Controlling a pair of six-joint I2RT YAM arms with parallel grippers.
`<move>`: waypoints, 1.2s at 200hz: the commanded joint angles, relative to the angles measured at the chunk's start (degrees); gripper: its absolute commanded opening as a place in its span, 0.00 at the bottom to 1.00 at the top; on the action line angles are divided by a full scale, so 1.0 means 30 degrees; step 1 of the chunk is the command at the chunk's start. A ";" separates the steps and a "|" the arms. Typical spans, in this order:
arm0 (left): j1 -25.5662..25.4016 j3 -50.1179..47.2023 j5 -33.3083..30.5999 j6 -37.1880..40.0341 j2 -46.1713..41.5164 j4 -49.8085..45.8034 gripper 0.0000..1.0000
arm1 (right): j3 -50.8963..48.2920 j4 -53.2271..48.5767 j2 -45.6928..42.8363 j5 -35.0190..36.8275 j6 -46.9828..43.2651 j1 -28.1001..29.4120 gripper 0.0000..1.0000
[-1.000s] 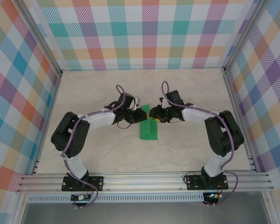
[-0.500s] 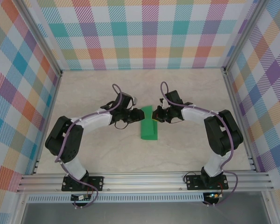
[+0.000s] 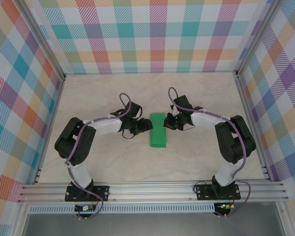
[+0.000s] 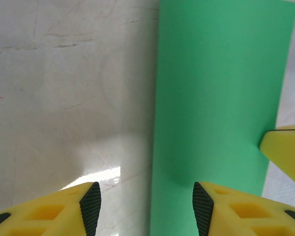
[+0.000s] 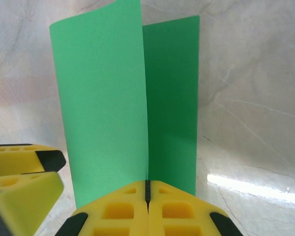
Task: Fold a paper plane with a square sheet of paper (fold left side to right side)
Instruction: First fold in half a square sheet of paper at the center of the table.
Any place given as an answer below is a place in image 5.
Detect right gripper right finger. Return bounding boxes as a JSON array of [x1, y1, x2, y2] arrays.
[[147, 179, 245, 236]]

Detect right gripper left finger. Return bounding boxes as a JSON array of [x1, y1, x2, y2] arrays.
[[54, 179, 148, 236]]

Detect green paper sheet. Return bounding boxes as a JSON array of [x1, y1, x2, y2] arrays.
[[49, 0, 201, 209]]

